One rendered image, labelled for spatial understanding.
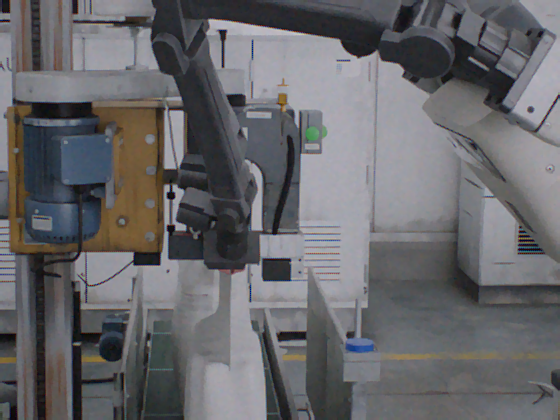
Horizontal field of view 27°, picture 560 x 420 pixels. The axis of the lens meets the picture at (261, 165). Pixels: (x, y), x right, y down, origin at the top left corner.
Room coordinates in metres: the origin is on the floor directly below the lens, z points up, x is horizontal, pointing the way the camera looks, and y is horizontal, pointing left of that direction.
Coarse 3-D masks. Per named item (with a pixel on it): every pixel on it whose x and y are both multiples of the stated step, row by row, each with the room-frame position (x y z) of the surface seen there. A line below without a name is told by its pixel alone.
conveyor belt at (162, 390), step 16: (160, 320) 4.19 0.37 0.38; (256, 320) 4.21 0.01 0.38; (160, 336) 3.99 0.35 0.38; (160, 352) 3.79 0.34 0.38; (160, 368) 3.62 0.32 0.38; (160, 384) 3.46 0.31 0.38; (176, 384) 3.46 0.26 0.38; (272, 384) 3.47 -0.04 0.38; (160, 400) 3.31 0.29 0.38; (176, 400) 3.32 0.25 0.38; (272, 400) 3.32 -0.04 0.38; (144, 416) 3.18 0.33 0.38; (160, 416) 3.18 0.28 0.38; (176, 416) 3.18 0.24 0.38; (272, 416) 3.19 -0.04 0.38
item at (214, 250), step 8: (208, 232) 2.05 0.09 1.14; (216, 232) 2.05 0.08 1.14; (256, 232) 2.06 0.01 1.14; (208, 240) 2.04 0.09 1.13; (216, 240) 2.04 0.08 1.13; (248, 240) 2.01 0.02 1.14; (256, 240) 2.05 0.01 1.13; (208, 248) 2.03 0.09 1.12; (216, 248) 2.03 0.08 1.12; (224, 248) 1.99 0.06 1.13; (232, 248) 1.98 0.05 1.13; (240, 248) 1.99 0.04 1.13; (248, 248) 2.03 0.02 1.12; (256, 248) 2.04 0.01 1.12; (208, 256) 2.02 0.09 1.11; (216, 256) 2.02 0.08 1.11; (224, 256) 2.01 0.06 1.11; (232, 256) 2.01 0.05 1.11; (240, 256) 2.01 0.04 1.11; (248, 256) 2.02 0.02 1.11; (256, 256) 2.03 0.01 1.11
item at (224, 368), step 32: (224, 288) 2.30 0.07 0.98; (224, 320) 2.29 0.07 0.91; (192, 352) 2.45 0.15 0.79; (224, 352) 2.21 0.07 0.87; (256, 352) 2.37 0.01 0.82; (192, 384) 2.36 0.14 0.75; (224, 384) 2.30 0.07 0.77; (256, 384) 2.31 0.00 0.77; (192, 416) 2.34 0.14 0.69; (224, 416) 2.29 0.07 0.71; (256, 416) 2.30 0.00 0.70
